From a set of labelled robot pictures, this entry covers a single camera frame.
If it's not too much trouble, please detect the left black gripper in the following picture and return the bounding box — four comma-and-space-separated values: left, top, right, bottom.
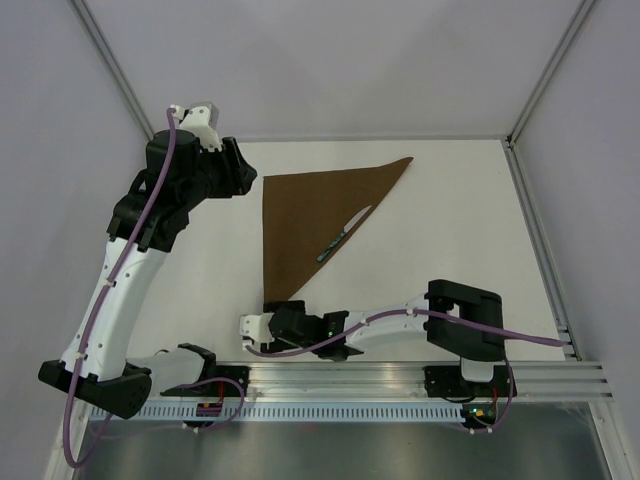
179, 137, 257, 211

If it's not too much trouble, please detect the brown cloth napkin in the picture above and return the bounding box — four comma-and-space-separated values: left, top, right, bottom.
262, 157, 413, 304

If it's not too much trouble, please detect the green handled table knife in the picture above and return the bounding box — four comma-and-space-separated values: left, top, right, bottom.
316, 205, 372, 263

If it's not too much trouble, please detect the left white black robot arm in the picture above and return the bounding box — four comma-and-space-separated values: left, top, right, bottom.
38, 129, 257, 419

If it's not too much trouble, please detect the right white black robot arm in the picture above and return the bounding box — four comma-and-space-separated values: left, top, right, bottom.
258, 279, 506, 395

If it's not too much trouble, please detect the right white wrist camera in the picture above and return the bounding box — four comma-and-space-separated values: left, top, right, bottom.
239, 313, 275, 350

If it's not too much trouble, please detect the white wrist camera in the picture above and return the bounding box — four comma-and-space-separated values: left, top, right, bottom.
239, 313, 275, 350
170, 102, 222, 152

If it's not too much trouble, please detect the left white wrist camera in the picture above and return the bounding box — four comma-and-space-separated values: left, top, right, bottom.
170, 102, 222, 152

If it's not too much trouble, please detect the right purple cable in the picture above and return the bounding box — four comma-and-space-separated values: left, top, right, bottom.
244, 307, 571, 436

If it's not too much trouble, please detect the white slotted cable duct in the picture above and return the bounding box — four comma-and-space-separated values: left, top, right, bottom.
88, 402, 463, 422

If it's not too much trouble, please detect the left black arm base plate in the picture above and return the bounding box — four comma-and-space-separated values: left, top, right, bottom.
160, 365, 250, 399

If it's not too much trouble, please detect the aluminium front rail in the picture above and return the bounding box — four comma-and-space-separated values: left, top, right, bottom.
244, 361, 613, 403

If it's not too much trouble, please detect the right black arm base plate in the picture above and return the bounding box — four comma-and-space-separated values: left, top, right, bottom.
423, 365, 517, 401

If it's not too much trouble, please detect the left aluminium frame post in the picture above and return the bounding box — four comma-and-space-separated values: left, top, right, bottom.
67, 0, 154, 140

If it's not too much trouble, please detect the aluminium frame post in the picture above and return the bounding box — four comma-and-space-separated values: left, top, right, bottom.
67, 0, 154, 140
504, 0, 599, 147

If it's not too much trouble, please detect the right aluminium side rail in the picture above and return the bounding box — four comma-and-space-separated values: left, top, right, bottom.
501, 137, 583, 362

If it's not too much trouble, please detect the right aluminium frame post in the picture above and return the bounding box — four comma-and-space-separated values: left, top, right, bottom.
504, 0, 599, 147

